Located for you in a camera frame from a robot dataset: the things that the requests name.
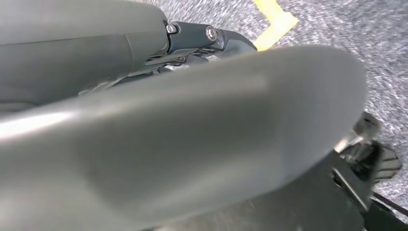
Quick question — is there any yellow floor tape square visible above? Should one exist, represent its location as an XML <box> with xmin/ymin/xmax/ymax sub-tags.
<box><xmin>253</xmin><ymin>0</ymin><xmax>300</xmax><ymax>51</ymax></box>

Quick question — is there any black robot left leg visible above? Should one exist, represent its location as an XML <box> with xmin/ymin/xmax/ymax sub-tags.
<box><xmin>153</xmin><ymin>111</ymin><xmax>408</xmax><ymax>231</ymax></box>

